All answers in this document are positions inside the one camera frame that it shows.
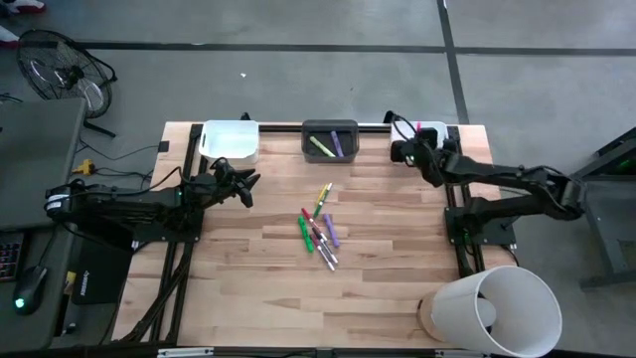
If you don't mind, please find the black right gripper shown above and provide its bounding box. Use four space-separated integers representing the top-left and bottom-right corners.
415 127 451 189

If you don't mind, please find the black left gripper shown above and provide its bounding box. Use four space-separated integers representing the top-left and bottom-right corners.
191 171 262 209

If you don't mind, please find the green white dry-erase marker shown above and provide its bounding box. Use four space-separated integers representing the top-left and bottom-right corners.
312 182 334 219

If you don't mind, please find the red cap dry-erase marker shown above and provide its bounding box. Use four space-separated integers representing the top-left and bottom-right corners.
299 208 330 242

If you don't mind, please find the light green highlighter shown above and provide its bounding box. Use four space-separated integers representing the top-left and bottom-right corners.
308 135 337 159

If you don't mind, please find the white plastic bin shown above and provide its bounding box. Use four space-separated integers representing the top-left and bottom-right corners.
198 119 261 166
389 120 451 151

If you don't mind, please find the grey translucent plastic bin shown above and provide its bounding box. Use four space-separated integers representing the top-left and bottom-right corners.
301 118 361 165

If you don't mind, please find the black metal cart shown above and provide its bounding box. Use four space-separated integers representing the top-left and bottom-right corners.
546 126 636 290

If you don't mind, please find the grey desk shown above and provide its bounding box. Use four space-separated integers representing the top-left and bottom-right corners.
0 96 87 352

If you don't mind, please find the black floor fan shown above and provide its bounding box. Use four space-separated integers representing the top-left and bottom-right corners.
16 28 119 139

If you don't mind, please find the black computer mouse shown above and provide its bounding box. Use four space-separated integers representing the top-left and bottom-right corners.
11 264 50 316

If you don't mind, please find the black keyboard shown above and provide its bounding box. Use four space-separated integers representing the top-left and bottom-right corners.
0 231 26 283

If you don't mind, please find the person's shoe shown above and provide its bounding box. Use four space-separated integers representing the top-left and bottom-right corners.
0 0 48 16
0 24 22 51

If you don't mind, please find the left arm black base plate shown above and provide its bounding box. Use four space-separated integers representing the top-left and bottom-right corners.
129 204 206 245

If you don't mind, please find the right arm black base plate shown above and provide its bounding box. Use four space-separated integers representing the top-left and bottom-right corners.
443 205 519 249

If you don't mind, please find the silver bracket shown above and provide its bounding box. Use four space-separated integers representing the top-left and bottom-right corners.
156 346 216 358

